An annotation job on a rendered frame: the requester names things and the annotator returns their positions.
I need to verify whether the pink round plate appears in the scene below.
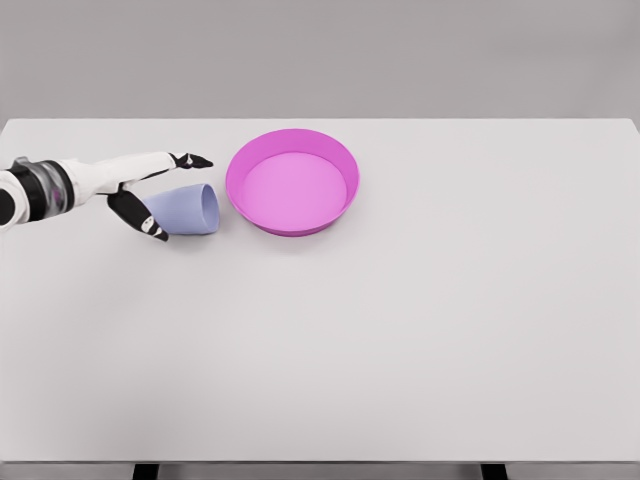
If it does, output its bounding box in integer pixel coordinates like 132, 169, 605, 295
225, 128, 361, 238

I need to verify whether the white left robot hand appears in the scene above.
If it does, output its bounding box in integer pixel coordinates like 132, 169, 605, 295
90, 151, 215, 243

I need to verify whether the lavender plastic cup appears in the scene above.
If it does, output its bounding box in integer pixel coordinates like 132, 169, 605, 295
139, 182, 220, 236

